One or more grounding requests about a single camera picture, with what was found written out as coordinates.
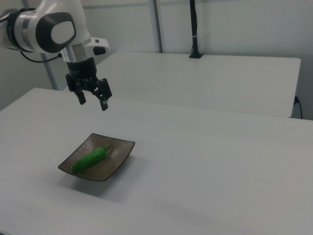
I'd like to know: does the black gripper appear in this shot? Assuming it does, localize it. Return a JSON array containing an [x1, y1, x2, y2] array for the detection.
[[65, 57, 113, 112]]

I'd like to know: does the green chili pepper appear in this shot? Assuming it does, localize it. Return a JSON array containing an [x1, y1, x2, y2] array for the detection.
[[70, 140, 114, 173]]

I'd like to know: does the square brown ceramic plate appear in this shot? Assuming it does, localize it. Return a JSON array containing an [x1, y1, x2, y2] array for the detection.
[[57, 133, 136, 182]]

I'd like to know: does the white side table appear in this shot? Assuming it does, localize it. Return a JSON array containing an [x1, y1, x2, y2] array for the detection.
[[62, 50, 302, 118]]

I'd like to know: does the grey partition frame post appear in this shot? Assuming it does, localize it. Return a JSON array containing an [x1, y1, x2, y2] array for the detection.
[[44, 52, 60, 91], [153, 0, 164, 53]]

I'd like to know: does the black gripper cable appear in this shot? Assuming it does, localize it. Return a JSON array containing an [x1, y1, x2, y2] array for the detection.
[[20, 50, 62, 64]]

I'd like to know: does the black camera stand white band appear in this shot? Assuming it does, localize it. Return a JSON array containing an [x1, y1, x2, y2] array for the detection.
[[188, 0, 204, 59]]

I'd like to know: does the black power cable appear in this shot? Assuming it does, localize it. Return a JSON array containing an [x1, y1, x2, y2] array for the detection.
[[294, 94, 304, 120]]

